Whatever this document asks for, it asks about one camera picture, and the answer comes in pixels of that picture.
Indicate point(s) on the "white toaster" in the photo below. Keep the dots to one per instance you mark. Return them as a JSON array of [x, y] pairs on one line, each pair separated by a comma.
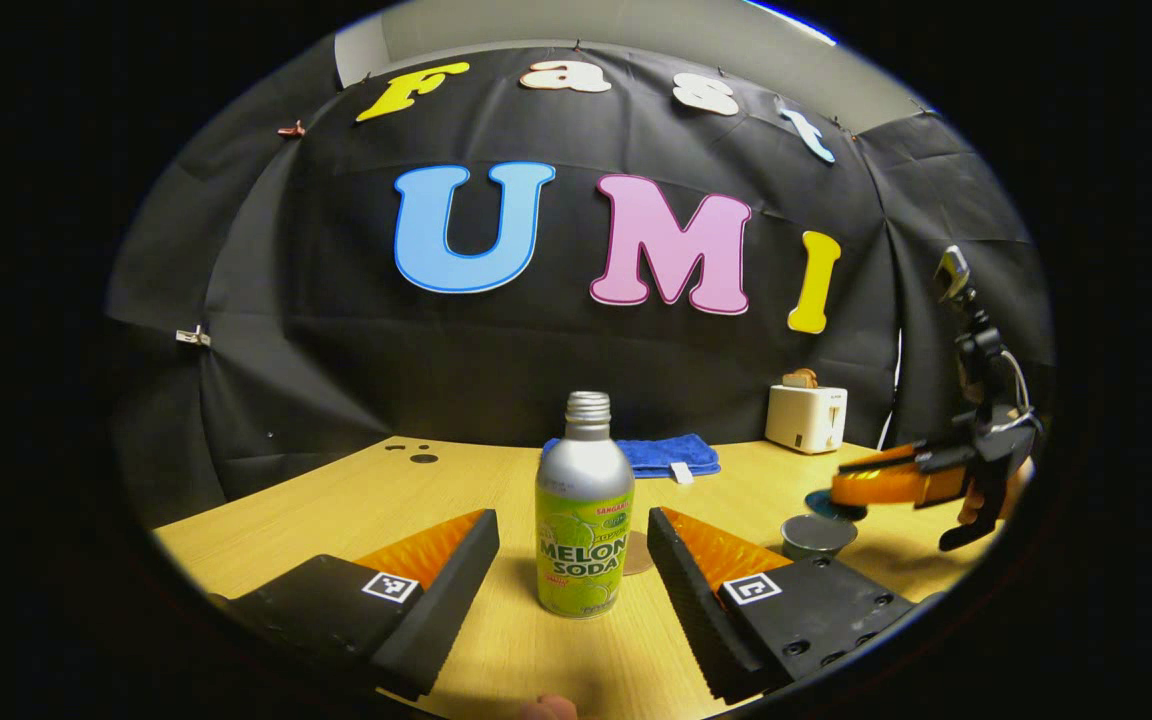
[[804, 418]]

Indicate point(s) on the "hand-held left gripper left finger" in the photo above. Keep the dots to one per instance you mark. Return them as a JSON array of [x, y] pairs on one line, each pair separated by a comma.
[[446, 610]]

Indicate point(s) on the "black backdrop cloth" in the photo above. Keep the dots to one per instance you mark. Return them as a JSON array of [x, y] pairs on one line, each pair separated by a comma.
[[556, 370]]

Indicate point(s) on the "silver metal clip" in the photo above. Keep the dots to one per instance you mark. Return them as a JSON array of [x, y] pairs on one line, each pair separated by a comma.
[[193, 336]]

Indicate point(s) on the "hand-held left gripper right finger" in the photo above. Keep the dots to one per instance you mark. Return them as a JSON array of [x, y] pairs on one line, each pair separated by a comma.
[[696, 610]]

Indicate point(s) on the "blue folded towel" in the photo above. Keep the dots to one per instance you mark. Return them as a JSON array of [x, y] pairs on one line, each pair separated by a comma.
[[666, 452]]

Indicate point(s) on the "brown round coaster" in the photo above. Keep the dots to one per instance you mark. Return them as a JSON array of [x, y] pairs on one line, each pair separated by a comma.
[[639, 555]]

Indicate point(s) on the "silver green label water bottle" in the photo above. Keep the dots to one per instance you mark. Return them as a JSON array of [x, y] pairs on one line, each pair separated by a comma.
[[584, 500]]

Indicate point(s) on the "copper clip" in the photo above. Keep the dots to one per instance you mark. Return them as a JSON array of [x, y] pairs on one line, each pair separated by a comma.
[[291, 129]]

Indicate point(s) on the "brown bread slice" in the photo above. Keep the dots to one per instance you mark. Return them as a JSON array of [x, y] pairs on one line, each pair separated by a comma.
[[801, 379]]

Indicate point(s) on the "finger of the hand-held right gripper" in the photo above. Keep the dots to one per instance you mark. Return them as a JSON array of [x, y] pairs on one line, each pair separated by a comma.
[[896, 487], [901, 455]]

